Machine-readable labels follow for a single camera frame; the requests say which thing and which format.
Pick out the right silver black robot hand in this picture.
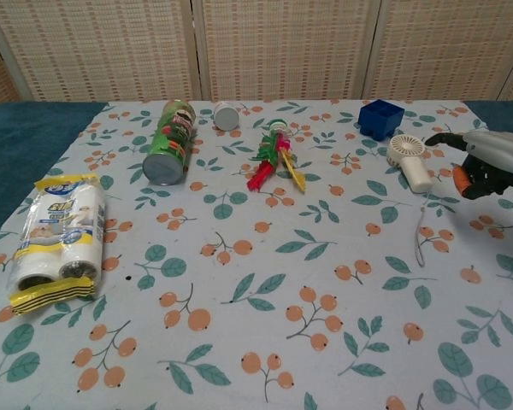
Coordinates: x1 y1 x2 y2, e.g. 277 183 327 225
424 130 513 201

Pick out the white handheld fan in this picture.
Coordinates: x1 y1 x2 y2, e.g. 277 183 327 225
386 134 435 194

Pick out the blue plastic compartment box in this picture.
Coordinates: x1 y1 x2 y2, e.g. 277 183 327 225
358 98 406 141

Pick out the colourful feather shuttlecock toy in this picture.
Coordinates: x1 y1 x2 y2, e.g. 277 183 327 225
246 119 308 194

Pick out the woven folding screen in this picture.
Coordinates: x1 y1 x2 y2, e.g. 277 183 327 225
0 0 513 109

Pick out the small white round jar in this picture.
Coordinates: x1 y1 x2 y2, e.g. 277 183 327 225
213 101 242 131

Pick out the floral patterned tablecloth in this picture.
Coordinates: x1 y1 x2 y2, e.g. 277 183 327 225
0 99 513 410

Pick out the green Pringles can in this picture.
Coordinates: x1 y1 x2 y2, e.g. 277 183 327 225
142 98 198 187

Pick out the pack of white rolls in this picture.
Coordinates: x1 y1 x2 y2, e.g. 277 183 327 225
6 172 107 317

